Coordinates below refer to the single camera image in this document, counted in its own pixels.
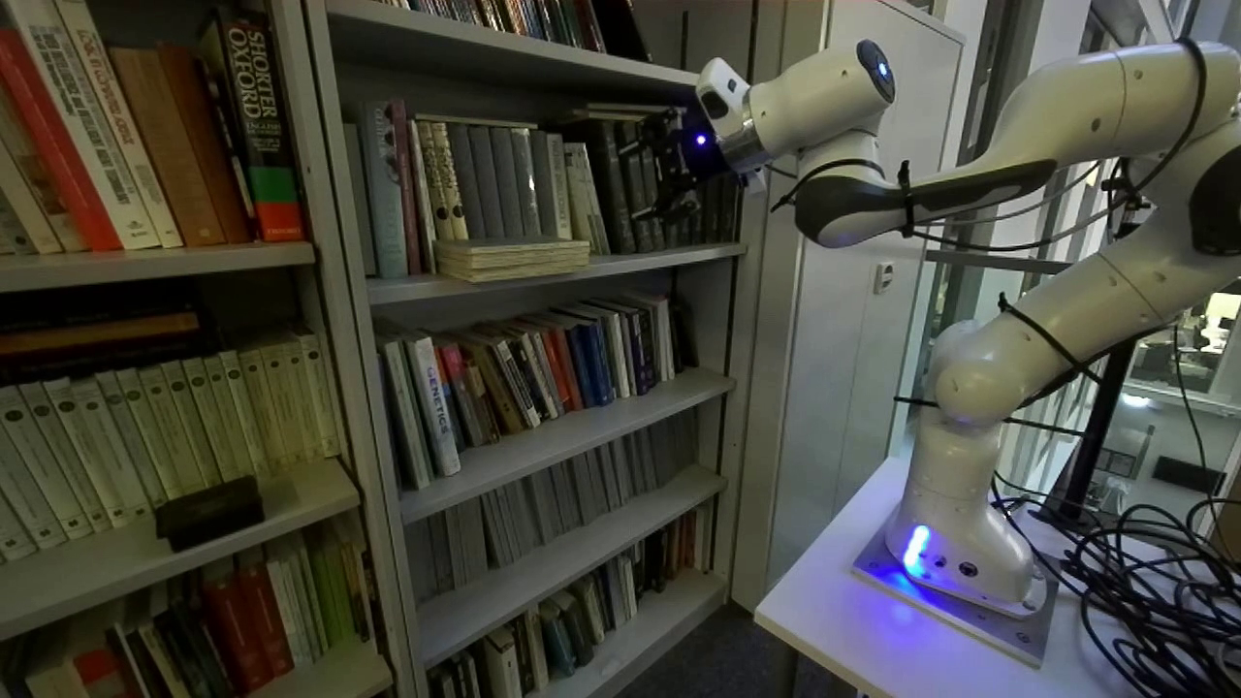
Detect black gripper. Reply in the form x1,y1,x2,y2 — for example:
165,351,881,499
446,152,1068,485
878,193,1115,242
628,118,731,223

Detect dark hardcover book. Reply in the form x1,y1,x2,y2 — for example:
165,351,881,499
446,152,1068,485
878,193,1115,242
690,166,747,247
634,113,703,253
593,118,651,255

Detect pale flat book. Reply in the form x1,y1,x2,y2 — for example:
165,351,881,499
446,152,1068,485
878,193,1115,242
566,101,690,127

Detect plain white book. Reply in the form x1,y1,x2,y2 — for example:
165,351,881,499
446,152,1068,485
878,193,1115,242
562,135,614,255
538,127,580,247

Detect large black book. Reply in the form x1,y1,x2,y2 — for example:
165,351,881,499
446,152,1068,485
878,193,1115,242
585,0,655,63

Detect white hardcover book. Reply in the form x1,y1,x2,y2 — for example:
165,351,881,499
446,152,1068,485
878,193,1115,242
634,291,681,387

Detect slim white book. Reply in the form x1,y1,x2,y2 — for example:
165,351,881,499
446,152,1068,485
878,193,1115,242
593,308,634,404

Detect cream Machine Intelligence book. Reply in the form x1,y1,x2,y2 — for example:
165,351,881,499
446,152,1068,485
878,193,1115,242
406,118,457,253
432,118,472,247

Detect orange red book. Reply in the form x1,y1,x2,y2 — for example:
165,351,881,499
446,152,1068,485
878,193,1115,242
536,321,580,418

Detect white Dissected Brain book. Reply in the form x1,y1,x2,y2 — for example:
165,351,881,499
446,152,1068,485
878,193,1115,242
495,326,558,432

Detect blue grey hardcover book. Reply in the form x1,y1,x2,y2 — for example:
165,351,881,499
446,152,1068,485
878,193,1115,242
354,101,415,285

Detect dark red book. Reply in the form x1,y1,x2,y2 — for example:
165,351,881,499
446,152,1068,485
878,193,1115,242
432,337,488,453

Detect white book blue lettering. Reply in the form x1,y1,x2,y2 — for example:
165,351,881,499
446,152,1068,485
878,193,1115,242
403,335,464,481

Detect tall white book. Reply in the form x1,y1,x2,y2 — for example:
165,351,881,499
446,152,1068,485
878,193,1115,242
377,337,439,497

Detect white paperback book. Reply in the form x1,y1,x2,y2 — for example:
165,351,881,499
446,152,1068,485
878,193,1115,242
19,384,97,543
90,368,172,519
227,343,298,485
129,366,200,511
292,329,349,466
258,335,324,479
161,357,238,499
196,351,269,494
0,387,62,558
53,375,133,536

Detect black book green red base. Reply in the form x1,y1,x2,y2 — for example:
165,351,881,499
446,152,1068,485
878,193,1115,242
194,7,310,247

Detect brown hardcover book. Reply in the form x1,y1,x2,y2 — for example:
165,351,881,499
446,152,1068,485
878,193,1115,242
107,44,216,253
151,44,256,247

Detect white book black lettering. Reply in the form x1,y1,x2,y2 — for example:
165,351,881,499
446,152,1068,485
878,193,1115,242
0,0,165,255
49,0,186,253

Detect dark flat book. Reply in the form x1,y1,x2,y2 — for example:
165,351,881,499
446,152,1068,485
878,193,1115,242
0,304,209,366

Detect red hardcover book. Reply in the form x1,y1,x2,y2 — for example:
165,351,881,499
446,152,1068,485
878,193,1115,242
0,26,94,255

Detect colourful books row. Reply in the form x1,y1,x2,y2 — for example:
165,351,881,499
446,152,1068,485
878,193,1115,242
0,519,379,698

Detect cream paper journal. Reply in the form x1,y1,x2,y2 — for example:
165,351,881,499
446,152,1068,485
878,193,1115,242
433,247,593,271

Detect blue thin journals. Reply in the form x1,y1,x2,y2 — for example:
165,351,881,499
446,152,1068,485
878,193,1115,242
526,0,596,51

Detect orange thin journals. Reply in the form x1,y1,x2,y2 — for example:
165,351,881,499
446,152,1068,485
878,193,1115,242
488,0,538,38

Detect green and brown journals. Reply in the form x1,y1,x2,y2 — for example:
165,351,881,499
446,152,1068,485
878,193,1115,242
432,0,500,30

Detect grey metal bookshelf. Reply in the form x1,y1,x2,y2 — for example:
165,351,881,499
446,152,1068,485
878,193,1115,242
304,0,768,698
0,0,401,698

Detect grey bound volumes row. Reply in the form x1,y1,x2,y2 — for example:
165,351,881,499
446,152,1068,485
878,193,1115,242
403,409,708,605

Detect mixed paperbacks row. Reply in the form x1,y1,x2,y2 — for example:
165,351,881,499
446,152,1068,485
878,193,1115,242
421,503,716,698

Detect white table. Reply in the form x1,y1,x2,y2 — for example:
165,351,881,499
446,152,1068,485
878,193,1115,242
753,452,1241,698

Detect black stand pole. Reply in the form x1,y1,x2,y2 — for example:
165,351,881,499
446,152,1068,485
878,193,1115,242
1044,329,1148,528

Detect small black box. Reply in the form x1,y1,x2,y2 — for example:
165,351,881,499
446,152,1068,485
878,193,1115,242
151,472,271,555

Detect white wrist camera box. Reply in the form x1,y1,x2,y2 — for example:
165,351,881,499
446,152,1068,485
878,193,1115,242
693,56,755,134

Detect glass window wall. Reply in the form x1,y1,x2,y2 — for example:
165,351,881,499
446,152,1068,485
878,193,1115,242
960,0,1241,499

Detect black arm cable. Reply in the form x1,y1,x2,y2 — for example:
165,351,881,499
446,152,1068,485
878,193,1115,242
770,37,1241,432

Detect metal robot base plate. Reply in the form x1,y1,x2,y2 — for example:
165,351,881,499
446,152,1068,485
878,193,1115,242
848,516,1061,670

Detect black cable tangle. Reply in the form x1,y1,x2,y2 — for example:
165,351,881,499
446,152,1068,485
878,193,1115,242
986,481,1241,698

